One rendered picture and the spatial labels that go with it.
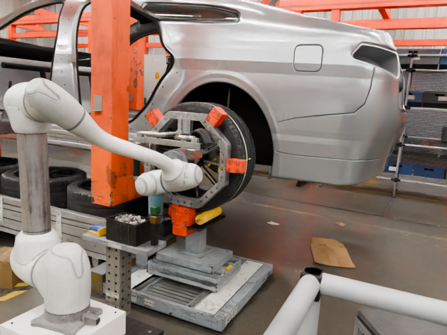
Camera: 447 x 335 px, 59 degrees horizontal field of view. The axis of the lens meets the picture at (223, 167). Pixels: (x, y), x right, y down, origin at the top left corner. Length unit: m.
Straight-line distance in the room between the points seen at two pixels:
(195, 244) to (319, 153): 0.95
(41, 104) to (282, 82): 1.49
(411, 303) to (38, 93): 1.19
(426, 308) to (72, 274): 1.18
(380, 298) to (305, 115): 1.96
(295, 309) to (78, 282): 1.13
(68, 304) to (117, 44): 1.50
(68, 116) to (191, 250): 1.42
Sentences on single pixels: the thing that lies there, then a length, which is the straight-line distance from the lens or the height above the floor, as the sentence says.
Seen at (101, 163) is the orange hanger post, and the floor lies 0.78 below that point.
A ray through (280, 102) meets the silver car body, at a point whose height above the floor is 1.21.
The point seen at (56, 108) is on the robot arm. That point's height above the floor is 1.15.
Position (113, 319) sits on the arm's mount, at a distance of 1.61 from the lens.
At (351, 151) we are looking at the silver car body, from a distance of 2.39.
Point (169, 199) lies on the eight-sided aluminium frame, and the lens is 2.38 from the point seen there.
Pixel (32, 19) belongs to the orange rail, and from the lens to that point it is 13.36.
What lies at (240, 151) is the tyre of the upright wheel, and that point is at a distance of 2.22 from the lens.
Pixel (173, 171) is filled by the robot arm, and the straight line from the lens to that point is 1.60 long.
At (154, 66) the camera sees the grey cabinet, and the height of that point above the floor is 1.70.
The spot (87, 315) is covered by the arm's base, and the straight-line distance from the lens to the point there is 1.57.
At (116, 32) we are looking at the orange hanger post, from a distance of 2.47.
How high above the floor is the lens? 1.22
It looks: 10 degrees down
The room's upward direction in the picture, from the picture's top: 3 degrees clockwise
